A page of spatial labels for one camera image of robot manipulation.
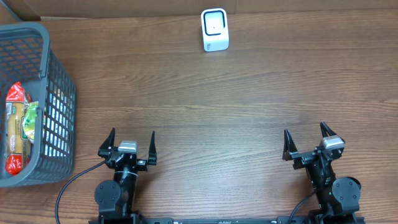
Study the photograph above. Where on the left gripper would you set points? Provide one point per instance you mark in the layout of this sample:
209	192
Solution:
150	161

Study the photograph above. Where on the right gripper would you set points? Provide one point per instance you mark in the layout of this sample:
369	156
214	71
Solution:
303	157

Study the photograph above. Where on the green snack packet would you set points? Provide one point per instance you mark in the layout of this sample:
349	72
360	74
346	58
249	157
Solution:
29	122

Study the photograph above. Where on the orange pasta package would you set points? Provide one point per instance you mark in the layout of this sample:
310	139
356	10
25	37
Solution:
18	145

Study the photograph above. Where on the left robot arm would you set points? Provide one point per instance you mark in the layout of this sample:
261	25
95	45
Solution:
115	197

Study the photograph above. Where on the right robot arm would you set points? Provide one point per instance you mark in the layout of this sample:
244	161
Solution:
338	198

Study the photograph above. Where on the white barcode scanner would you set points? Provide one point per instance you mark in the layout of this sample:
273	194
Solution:
215	32

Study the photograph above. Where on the grey plastic shopping basket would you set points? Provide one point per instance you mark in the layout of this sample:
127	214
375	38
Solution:
27	58

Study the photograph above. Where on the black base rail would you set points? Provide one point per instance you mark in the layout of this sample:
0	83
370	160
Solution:
278	220

